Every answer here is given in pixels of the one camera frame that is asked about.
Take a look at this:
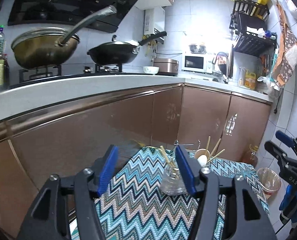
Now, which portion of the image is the crumpled white cloth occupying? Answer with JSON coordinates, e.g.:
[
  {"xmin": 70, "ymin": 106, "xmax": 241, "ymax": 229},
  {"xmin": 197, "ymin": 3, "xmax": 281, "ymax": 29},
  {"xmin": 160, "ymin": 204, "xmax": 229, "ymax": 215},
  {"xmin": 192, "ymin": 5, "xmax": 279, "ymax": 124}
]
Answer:
[{"xmin": 246, "ymin": 26, "xmax": 265, "ymax": 37}]

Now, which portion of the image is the clear plastic bag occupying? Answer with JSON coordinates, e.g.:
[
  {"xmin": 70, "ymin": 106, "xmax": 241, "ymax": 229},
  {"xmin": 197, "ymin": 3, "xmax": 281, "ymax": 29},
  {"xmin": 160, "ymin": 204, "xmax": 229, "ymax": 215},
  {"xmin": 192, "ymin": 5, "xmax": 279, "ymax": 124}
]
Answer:
[{"xmin": 257, "ymin": 75, "xmax": 280, "ymax": 98}]

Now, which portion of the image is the white spray bottle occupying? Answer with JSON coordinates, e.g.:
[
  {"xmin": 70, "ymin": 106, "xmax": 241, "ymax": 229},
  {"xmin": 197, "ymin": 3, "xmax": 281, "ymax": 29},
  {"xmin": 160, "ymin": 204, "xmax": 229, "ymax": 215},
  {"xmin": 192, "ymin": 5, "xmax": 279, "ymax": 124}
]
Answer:
[{"xmin": 239, "ymin": 66, "xmax": 246, "ymax": 87}]

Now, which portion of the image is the trash bin with plastic liner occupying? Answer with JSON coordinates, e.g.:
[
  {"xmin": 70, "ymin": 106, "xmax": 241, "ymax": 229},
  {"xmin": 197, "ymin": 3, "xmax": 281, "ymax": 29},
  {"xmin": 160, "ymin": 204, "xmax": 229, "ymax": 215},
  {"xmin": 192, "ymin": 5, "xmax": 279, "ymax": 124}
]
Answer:
[{"xmin": 257, "ymin": 167, "xmax": 281, "ymax": 200}]

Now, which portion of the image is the dark sauce bottle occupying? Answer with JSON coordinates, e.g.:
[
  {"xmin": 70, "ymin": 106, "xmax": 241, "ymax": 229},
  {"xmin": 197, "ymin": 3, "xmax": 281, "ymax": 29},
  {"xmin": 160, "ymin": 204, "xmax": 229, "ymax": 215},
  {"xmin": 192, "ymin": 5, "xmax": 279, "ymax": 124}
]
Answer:
[{"xmin": 3, "ymin": 54, "xmax": 11, "ymax": 83}]

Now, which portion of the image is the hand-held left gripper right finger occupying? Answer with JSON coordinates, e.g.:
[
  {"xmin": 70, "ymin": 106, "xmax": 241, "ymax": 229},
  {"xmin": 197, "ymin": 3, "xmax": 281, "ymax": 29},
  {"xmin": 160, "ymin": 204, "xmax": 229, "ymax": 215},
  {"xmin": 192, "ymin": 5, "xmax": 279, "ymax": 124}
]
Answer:
[{"xmin": 175, "ymin": 145, "xmax": 271, "ymax": 240}]

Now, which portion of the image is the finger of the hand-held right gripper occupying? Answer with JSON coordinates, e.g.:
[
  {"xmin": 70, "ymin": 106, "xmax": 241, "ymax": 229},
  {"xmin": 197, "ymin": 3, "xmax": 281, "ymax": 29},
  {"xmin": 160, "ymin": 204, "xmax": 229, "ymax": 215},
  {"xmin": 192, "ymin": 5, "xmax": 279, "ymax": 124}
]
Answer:
[
  {"xmin": 276, "ymin": 131, "xmax": 297, "ymax": 153},
  {"xmin": 264, "ymin": 141, "xmax": 290, "ymax": 167}
]

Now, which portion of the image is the brown rice cooker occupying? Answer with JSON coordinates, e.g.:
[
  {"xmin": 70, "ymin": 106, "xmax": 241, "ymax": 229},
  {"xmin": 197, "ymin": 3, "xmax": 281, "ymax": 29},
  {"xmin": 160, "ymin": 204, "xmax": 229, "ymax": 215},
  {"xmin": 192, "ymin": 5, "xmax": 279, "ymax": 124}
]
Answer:
[{"xmin": 153, "ymin": 58, "xmax": 179, "ymax": 77}]

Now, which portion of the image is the black gas stove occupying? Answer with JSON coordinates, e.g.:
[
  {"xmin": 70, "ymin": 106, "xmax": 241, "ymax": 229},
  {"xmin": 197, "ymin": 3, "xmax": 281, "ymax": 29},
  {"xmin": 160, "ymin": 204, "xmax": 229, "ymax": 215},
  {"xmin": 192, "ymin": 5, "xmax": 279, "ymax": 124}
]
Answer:
[{"xmin": 8, "ymin": 64, "xmax": 144, "ymax": 89}]

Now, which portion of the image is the white bowl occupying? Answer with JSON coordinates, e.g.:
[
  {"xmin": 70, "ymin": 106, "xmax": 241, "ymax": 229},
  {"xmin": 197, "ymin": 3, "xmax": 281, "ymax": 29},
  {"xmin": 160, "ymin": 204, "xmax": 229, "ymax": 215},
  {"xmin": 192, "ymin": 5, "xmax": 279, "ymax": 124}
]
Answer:
[{"xmin": 143, "ymin": 66, "xmax": 160, "ymax": 75}]

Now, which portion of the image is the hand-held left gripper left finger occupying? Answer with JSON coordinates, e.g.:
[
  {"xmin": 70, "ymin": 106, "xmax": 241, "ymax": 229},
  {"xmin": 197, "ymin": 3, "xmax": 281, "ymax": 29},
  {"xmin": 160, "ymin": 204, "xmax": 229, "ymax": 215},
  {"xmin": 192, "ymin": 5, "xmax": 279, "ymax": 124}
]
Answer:
[{"xmin": 17, "ymin": 144, "xmax": 119, "ymax": 240}]

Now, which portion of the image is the wire utensil holder clear cup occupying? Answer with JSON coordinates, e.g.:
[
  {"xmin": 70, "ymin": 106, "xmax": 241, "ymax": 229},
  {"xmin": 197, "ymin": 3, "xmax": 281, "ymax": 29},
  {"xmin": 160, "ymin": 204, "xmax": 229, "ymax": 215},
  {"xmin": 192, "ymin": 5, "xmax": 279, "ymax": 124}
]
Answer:
[{"xmin": 160, "ymin": 140, "xmax": 211, "ymax": 195}]

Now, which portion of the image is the dark kitchen faucet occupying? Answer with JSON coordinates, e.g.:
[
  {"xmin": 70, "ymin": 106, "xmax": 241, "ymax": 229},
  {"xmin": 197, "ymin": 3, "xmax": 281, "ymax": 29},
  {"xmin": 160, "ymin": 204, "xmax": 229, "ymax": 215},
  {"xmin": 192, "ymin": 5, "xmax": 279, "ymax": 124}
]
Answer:
[{"xmin": 212, "ymin": 52, "xmax": 233, "ymax": 83}]

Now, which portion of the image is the large amber oil bottle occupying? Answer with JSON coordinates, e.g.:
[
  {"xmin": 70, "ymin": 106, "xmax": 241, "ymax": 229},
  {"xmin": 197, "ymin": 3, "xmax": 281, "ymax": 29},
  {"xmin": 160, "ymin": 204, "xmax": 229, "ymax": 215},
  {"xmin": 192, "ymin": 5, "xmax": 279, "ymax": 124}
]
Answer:
[{"xmin": 241, "ymin": 144, "xmax": 259, "ymax": 167}]

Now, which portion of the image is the black dish rack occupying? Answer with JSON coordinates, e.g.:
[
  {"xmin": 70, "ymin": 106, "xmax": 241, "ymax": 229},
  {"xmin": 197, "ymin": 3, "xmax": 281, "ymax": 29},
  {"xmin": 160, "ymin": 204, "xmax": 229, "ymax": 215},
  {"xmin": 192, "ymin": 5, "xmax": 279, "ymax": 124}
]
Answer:
[{"xmin": 229, "ymin": 0, "xmax": 276, "ymax": 57}]

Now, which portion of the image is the brown wok with glass lid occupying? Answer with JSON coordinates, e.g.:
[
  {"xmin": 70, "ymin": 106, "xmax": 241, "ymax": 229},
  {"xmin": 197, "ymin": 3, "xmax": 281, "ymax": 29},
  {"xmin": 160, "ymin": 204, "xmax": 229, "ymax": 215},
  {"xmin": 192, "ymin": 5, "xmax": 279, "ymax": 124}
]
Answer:
[{"xmin": 11, "ymin": 5, "xmax": 117, "ymax": 70}]

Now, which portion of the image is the patterned hanging apron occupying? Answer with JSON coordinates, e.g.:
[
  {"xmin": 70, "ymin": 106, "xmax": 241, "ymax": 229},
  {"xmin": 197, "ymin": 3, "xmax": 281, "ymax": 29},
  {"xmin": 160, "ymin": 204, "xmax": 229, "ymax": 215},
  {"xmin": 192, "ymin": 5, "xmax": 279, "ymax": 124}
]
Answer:
[{"xmin": 274, "ymin": 4, "xmax": 297, "ymax": 87}]

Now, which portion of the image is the white water heater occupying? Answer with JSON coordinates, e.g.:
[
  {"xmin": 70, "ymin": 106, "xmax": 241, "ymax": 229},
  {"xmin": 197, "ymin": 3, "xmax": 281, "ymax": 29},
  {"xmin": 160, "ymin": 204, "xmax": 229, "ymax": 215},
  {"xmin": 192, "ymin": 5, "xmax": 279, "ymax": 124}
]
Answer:
[{"xmin": 143, "ymin": 6, "xmax": 166, "ymax": 36}]

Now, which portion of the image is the person's right hand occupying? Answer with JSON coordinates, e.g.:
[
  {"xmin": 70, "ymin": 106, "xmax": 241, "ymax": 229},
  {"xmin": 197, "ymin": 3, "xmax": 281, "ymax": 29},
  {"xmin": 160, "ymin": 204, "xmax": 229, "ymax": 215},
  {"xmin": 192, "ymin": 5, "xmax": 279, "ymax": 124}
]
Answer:
[{"xmin": 279, "ymin": 185, "xmax": 297, "ymax": 224}]

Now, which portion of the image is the steel pot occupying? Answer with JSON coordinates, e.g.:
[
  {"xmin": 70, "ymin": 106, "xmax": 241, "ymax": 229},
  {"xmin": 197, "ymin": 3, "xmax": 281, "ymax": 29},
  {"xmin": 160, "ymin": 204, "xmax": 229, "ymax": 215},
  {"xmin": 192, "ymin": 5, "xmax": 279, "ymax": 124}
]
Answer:
[{"xmin": 189, "ymin": 43, "xmax": 207, "ymax": 54}]

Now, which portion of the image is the yellow detergent bottle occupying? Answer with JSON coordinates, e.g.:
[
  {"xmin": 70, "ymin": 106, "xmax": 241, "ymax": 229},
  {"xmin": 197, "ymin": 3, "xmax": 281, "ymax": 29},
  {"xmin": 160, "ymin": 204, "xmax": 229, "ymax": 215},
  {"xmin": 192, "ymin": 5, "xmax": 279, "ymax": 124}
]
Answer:
[{"xmin": 244, "ymin": 71, "xmax": 257, "ymax": 90}]

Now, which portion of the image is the white microwave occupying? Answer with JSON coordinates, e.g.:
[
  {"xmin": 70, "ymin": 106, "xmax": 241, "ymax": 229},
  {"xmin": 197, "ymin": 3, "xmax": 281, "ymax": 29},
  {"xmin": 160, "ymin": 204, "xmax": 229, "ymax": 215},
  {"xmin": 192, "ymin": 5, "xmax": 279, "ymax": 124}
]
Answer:
[{"xmin": 182, "ymin": 52, "xmax": 215, "ymax": 74}]

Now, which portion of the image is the black range hood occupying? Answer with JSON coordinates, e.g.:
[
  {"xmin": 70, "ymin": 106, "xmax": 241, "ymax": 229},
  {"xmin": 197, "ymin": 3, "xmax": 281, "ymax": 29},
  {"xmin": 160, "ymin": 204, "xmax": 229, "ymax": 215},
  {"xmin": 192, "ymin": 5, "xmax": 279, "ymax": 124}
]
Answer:
[{"xmin": 7, "ymin": 0, "xmax": 154, "ymax": 33}]

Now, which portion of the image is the black wok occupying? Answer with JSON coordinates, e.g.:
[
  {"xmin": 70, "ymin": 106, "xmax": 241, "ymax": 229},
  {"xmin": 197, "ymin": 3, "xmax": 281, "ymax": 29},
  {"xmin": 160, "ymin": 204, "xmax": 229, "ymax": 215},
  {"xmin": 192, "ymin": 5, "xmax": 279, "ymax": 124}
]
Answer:
[{"xmin": 87, "ymin": 31, "xmax": 168, "ymax": 65}]

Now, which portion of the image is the zigzag patterned cloth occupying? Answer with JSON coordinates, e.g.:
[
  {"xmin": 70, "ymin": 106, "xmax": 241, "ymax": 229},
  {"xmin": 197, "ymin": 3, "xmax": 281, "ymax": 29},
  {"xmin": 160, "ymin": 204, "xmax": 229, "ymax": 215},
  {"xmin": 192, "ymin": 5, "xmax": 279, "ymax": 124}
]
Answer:
[{"xmin": 70, "ymin": 147, "xmax": 269, "ymax": 240}]

